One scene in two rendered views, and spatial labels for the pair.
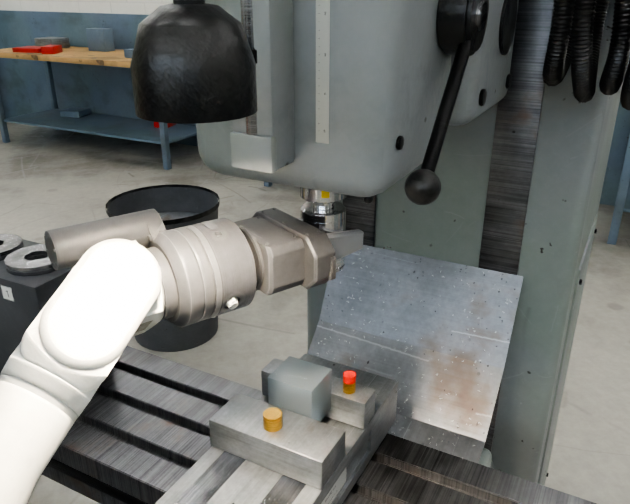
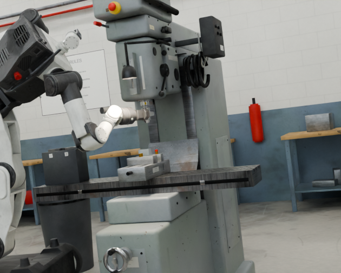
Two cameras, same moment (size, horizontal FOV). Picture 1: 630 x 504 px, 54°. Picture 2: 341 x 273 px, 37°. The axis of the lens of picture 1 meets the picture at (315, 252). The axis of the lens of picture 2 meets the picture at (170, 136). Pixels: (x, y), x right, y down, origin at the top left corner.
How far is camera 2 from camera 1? 2.12 m
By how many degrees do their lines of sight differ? 24
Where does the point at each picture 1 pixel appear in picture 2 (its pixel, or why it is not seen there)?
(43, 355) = (108, 116)
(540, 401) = not seen: hidden behind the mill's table
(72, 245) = (105, 108)
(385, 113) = (153, 82)
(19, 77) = not seen: outside the picture
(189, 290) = (125, 114)
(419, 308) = (174, 154)
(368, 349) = not seen: hidden behind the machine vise
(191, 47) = (130, 69)
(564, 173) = (201, 109)
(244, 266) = (133, 112)
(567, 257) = (207, 129)
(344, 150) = (148, 89)
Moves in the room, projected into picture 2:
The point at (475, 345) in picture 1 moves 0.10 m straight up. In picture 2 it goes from (190, 157) to (188, 141)
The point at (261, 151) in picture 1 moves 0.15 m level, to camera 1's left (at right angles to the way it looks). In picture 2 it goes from (135, 90) to (105, 93)
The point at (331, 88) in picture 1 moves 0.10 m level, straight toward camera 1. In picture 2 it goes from (144, 80) to (145, 78)
